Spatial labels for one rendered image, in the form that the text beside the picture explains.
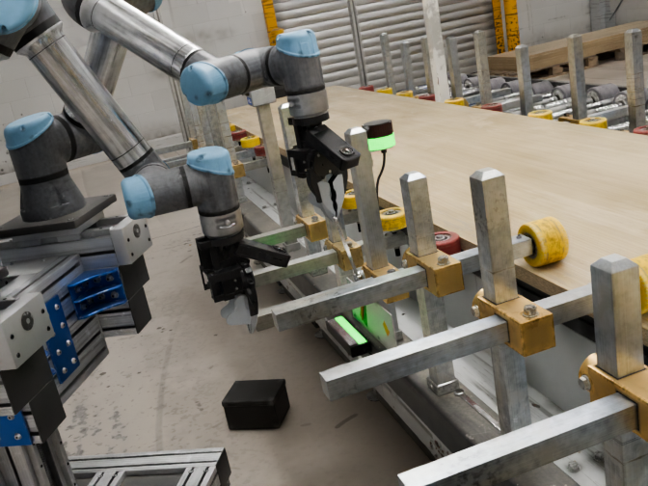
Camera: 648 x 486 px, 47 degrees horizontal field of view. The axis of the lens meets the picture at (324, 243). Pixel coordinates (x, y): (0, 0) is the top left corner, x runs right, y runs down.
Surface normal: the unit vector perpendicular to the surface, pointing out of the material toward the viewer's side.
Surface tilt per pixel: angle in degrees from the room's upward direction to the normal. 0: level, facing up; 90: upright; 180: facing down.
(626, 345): 90
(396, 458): 0
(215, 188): 94
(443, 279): 90
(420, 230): 90
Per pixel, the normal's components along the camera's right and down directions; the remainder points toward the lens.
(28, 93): 0.34, 0.24
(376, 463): -0.18, -0.93
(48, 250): -0.16, 0.34
